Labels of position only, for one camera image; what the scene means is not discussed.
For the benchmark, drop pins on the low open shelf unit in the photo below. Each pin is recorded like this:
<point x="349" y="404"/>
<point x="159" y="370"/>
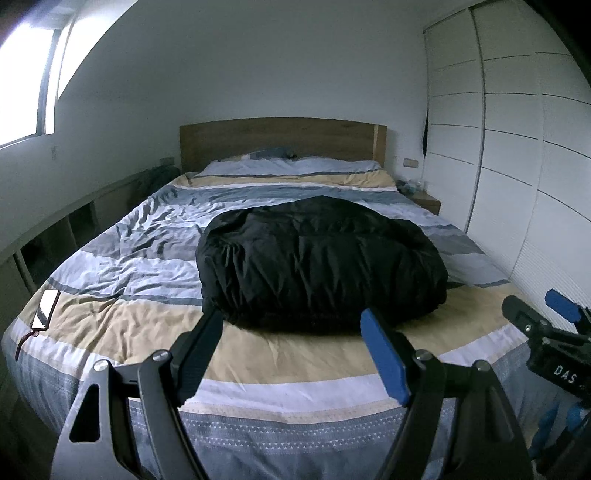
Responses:
<point x="55" y="235"/>

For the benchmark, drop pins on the beige wall outlet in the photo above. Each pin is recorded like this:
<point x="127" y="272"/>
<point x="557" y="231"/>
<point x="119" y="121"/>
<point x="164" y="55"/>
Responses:
<point x="410" y="162"/>
<point x="167" y="160"/>

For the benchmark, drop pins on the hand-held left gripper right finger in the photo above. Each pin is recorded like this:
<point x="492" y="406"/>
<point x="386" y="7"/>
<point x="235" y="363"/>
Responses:
<point x="385" y="360"/>

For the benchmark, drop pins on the window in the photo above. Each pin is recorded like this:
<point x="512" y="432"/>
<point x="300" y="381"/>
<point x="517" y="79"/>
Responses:
<point x="25" y="74"/>

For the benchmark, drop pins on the grey pillow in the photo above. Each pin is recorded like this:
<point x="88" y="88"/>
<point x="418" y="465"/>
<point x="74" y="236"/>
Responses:
<point x="272" y="153"/>

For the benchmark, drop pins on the person's right hand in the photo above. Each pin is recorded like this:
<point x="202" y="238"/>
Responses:
<point x="556" y="427"/>

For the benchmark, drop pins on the wooden nightstand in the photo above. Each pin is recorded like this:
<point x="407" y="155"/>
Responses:
<point x="427" y="202"/>

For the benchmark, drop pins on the light blue pillow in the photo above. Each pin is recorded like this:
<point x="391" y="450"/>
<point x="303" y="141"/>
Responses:
<point x="295" y="166"/>

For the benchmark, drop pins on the small items on nightstand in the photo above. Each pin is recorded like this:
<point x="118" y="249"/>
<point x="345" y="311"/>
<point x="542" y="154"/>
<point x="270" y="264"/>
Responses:
<point x="412" y="186"/>

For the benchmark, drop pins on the striped duvet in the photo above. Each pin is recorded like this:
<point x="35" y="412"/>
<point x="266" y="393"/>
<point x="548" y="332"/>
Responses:
<point x="138" y="277"/>

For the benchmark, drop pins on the black down jacket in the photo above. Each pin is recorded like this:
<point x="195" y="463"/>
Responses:
<point x="318" y="267"/>

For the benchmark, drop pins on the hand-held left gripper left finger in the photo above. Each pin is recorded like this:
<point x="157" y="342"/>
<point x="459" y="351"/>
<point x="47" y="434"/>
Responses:
<point x="198" y="357"/>

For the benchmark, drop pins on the dark bag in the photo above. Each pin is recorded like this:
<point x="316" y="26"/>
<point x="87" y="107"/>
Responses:
<point x="157" y="182"/>

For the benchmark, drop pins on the wooden headboard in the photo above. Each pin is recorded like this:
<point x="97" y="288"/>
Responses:
<point x="277" y="138"/>

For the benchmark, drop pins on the smartphone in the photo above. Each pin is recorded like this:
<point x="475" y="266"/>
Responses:
<point x="46" y="310"/>

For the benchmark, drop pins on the white wardrobe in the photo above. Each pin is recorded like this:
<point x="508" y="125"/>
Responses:
<point x="517" y="138"/>

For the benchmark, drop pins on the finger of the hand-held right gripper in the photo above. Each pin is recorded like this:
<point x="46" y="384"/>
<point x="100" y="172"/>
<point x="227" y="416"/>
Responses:
<point x="521" y="314"/>
<point x="563" y="305"/>

